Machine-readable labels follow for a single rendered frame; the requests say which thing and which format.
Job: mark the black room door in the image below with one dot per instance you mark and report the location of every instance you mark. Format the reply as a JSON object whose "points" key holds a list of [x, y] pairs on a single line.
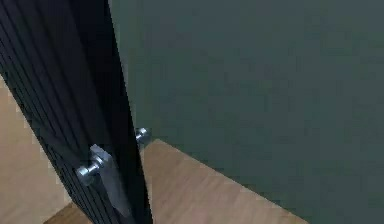
{"points": [[66, 66]]}

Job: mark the silver door knob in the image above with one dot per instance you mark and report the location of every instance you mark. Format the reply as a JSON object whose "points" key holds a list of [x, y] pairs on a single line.
{"points": [[96, 166], [142, 134]]}

